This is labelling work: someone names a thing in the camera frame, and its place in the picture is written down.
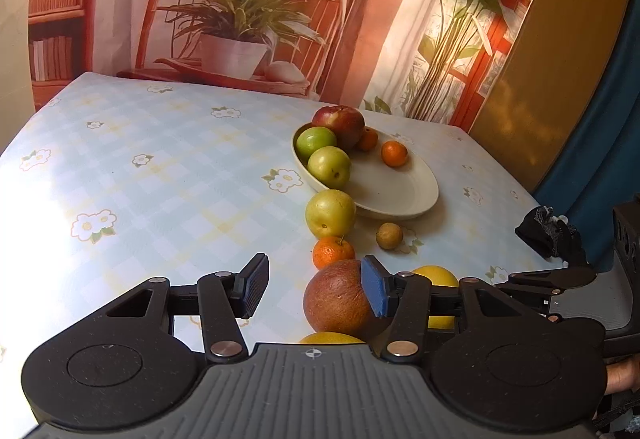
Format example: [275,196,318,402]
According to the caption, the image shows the yellow lemon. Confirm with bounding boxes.
[299,332,363,345]
[412,265,459,331]

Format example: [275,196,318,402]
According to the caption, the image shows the dull brownish red apple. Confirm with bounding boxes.
[303,259,390,341]

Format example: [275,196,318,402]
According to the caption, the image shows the small orange mandarin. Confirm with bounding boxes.
[355,126,378,152]

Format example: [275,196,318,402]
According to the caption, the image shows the green apple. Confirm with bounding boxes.
[294,126,336,163]

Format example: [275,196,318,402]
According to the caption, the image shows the person right hand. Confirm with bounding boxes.
[605,359,640,395]

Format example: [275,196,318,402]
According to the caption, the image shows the small tan longan fruit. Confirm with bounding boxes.
[375,222,404,251]

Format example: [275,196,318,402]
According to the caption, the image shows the black fabric item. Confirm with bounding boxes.
[514,205,589,267]

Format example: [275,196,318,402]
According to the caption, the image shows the cream round plate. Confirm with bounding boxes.
[290,120,441,223]

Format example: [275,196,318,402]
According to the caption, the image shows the floral blue tablecloth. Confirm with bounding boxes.
[1,73,551,438]

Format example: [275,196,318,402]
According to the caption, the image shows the pale yellow-green apple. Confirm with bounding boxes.
[307,146,352,190]

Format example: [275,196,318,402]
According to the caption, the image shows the blue curtain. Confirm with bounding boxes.
[531,0,640,270]

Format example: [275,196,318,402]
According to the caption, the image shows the printed room backdrop cloth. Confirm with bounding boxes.
[28,0,532,129]

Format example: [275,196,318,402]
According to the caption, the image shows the wooden cabinet panel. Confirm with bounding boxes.
[470,0,629,191]

